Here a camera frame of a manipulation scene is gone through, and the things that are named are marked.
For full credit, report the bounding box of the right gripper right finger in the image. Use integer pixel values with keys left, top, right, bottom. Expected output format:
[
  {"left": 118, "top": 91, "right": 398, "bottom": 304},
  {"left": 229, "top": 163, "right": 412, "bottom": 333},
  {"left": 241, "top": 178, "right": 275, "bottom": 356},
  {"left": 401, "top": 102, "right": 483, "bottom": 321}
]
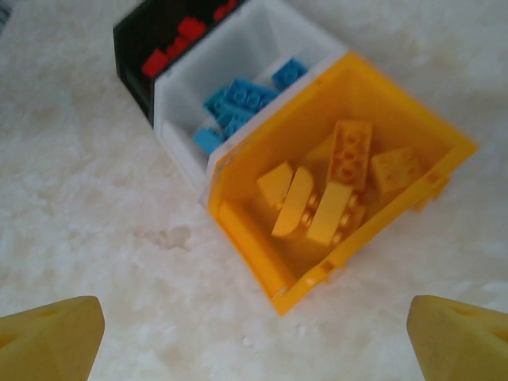
[{"left": 407, "top": 294, "right": 508, "bottom": 381}]

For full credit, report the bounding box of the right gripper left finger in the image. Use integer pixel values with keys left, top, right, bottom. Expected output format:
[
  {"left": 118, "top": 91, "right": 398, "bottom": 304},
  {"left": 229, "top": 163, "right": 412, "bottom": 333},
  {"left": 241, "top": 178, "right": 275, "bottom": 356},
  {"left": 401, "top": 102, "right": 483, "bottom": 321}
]
[{"left": 0, "top": 295, "right": 106, "bottom": 381}]

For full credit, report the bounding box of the yellow lego brick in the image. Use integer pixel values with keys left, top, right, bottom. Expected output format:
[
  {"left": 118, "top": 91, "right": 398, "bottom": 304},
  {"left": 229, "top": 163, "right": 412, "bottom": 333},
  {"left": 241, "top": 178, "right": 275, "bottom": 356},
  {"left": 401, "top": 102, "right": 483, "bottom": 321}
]
[
  {"left": 256, "top": 161, "right": 295, "bottom": 208},
  {"left": 326, "top": 119, "right": 375, "bottom": 188},
  {"left": 306, "top": 181, "right": 356, "bottom": 245},
  {"left": 271, "top": 166, "right": 317, "bottom": 239}
]

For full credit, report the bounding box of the yellow lego slope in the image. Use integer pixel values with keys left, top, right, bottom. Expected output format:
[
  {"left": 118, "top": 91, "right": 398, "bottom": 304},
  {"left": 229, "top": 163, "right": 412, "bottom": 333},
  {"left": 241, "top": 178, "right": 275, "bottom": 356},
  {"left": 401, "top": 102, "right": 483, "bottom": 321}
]
[{"left": 370, "top": 147, "right": 422, "bottom": 200}]

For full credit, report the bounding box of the yellow plastic bin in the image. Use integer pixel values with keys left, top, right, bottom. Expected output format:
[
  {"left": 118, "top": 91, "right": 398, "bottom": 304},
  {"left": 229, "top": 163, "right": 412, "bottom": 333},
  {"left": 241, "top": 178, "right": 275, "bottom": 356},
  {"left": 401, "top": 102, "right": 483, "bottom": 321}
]
[{"left": 205, "top": 51, "right": 479, "bottom": 317}]

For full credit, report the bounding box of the blue lego wedge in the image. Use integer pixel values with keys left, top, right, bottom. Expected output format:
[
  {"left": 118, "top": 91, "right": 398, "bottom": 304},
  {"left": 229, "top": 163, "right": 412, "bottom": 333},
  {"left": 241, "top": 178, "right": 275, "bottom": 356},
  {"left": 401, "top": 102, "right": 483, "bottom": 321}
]
[{"left": 216, "top": 109, "right": 260, "bottom": 140}]

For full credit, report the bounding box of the long blue lego brick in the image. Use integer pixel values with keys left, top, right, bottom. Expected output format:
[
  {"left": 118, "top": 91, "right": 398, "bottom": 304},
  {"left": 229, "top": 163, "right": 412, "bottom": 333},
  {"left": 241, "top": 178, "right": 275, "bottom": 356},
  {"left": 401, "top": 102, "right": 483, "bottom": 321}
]
[{"left": 225, "top": 78, "right": 279, "bottom": 113}]

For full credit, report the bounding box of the long red lego brick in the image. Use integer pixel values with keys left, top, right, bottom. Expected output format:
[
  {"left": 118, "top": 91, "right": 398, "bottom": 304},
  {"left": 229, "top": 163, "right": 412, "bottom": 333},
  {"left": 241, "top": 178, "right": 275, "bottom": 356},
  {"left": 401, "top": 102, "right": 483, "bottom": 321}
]
[{"left": 213, "top": 3, "right": 240, "bottom": 23}]

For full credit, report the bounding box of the black plastic bin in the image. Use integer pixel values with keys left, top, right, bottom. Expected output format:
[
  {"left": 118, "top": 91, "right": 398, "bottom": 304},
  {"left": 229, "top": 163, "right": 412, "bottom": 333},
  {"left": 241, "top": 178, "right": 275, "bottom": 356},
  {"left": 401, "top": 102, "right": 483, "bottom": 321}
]
[{"left": 112, "top": 0, "right": 249, "bottom": 129}]

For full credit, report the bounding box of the white plastic bin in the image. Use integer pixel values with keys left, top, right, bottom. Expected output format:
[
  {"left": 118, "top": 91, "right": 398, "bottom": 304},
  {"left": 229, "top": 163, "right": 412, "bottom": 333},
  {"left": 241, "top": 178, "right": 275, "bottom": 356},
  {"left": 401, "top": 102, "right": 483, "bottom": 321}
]
[{"left": 152, "top": 0, "right": 350, "bottom": 200}]

